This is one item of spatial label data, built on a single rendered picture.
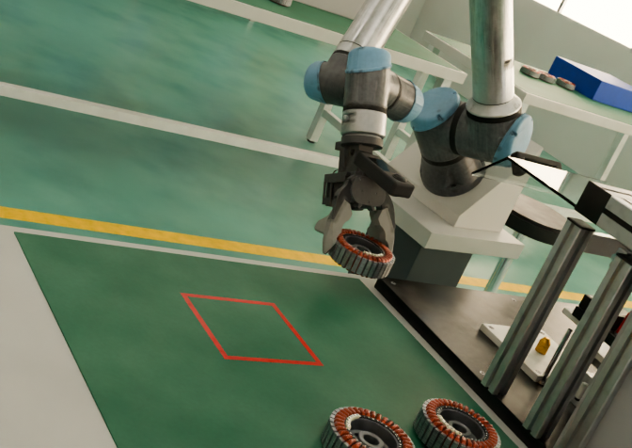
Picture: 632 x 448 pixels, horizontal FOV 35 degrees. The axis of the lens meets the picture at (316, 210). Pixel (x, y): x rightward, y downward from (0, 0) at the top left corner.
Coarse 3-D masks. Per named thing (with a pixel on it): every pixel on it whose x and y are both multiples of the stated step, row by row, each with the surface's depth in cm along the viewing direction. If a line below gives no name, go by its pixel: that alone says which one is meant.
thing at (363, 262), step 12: (348, 240) 166; (360, 240) 168; (372, 240) 168; (336, 252) 161; (348, 252) 160; (360, 252) 160; (372, 252) 167; (384, 252) 165; (348, 264) 160; (360, 264) 160; (372, 264) 160; (384, 264) 161; (372, 276) 161; (384, 276) 163
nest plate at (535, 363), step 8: (480, 328) 168; (488, 328) 167; (496, 328) 168; (504, 328) 170; (488, 336) 166; (496, 336) 165; (504, 336) 166; (544, 336) 174; (536, 344) 169; (552, 344) 172; (536, 352) 166; (552, 352) 169; (528, 360) 161; (536, 360) 162; (544, 360) 164; (528, 368) 159; (536, 368) 159; (544, 368) 161; (552, 368) 162; (536, 376) 157
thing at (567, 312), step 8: (584, 296) 157; (592, 296) 157; (584, 304) 157; (568, 312) 159; (576, 312) 158; (624, 312) 156; (576, 320) 158; (616, 320) 154; (616, 328) 155; (608, 336) 152; (608, 344) 152
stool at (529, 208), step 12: (516, 204) 351; (528, 204) 358; (540, 204) 365; (516, 216) 340; (528, 216) 342; (540, 216) 349; (552, 216) 356; (516, 228) 341; (528, 228) 340; (540, 228) 339; (552, 228) 341; (540, 240) 342; (552, 240) 342; (504, 264) 360; (492, 276) 363; (504, 276) 363; (492, 288) 363
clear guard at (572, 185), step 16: (512, 160) 155; (480, 176) 162; (496, 176) 163; (512, 176) 163; (528, 176) 164; (544, 176) 152; (560, 176) 157; (576, 176) 163; (560, 192) 146; (576, 192) 151
